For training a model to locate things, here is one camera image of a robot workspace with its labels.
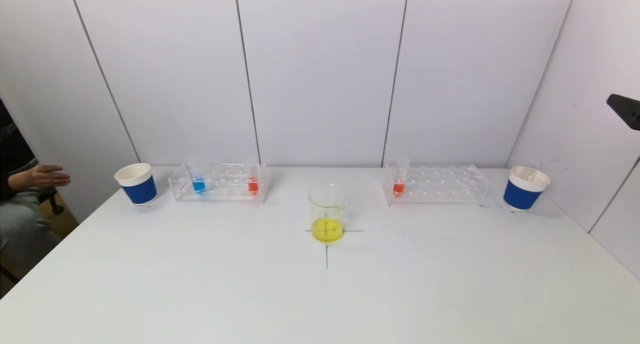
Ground bare hand of bystander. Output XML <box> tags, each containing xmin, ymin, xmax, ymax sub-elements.
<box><xmin>30</xmin><ymin>164</ymin><xmax>72</xmax><ymax>188</ymax></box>

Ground test tube with red pigment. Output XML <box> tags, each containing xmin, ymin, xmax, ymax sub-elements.
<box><xmin>246</xmin><ymin>161</ymin><xmax>260</xmax><ymax>196</ymax></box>
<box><xmin>392</xmin><ymin>157</ymin><xmax>412</xmax><ymax>198</ymax></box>

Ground clear acrylic test tube rack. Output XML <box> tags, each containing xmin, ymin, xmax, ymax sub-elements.
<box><xmin>167</xmin><ymin>163</ymin><xmax>268</xmax><ymax>203</ymax></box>
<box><xmin>382</xmin><ymin>163</ymin><xmax>491</xmax><ymax>207</ymax></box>

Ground bare forearm of bystander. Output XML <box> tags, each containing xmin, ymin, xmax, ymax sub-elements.
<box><xmin>7</xmin><ymin>168</ymin><xmax>35</xmax><ymax>192</ymax></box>

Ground clear glass beaker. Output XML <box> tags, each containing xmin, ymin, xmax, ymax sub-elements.
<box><xmin>307</xmin><ymin>184</ymin><xmax>347</xmax><ymax>244</ymax></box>

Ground seated person in grey trousers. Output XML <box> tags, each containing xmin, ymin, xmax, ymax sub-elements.
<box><xmin>0</xmin><ymin>99</ymin><xmax>63</xmax><ymax>279</ymax></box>

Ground blue white paper cup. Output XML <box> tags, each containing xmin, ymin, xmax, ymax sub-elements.
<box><xmin>113</xmin><ymin>163</ymin><xmax>158</xmax><ymax>207</ymax></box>
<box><xmin>502</xmin><ymin>166</ymin><xmax>552</xmax><ymax>213</ymax></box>

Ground black office chair base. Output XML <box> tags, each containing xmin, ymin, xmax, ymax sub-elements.
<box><xmin>37</xmin><ymin>186</ymin><xmax>66</xmax><ymax>215</ymax></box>

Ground test tube with blue pigment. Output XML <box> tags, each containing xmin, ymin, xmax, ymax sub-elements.
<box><xmin>187</xmin><ymin>156</ymin><xmax>207</xmax><ymax>195</ymax></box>

